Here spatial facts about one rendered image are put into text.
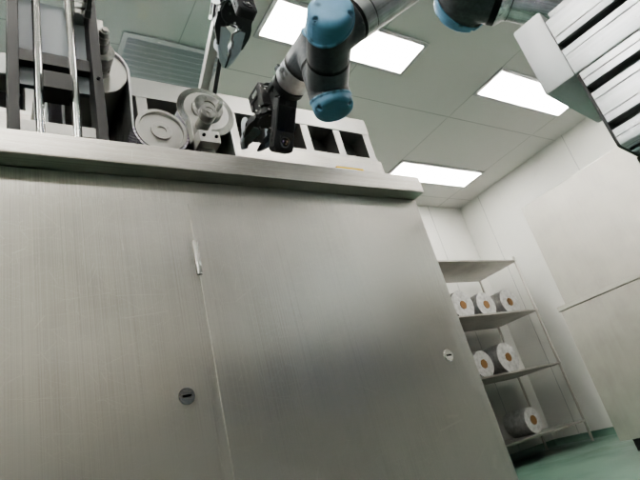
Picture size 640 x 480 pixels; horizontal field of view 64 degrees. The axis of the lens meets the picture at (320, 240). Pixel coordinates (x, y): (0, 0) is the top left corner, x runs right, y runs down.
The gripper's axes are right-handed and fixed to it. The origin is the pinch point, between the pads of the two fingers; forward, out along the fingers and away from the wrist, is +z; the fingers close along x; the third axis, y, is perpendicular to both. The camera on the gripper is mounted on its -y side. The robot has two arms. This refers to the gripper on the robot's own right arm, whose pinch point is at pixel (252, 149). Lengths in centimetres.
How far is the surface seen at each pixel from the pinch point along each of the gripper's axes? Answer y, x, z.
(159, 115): 13.1, 17.7, 8.4
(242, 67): 171, -88, 130
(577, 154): 144, -444, 120
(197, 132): 4.3, 12.0, 2.1
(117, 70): 25.5, 25.9, 8.8
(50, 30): 22.1, 41.4, -1.8
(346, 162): 33, -65, 41
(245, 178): -22.9, 15.5, -20.2
